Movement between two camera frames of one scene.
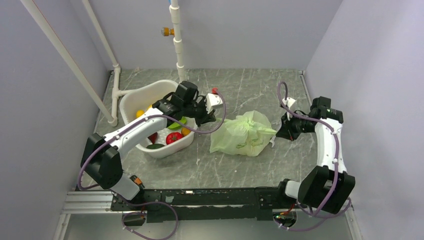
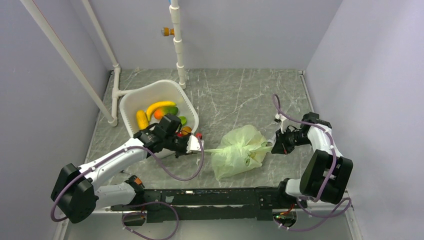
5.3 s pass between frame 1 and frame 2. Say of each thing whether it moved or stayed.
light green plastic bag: moved
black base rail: stayed
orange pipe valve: stayed
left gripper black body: moved
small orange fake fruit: stayed
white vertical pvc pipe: stayed
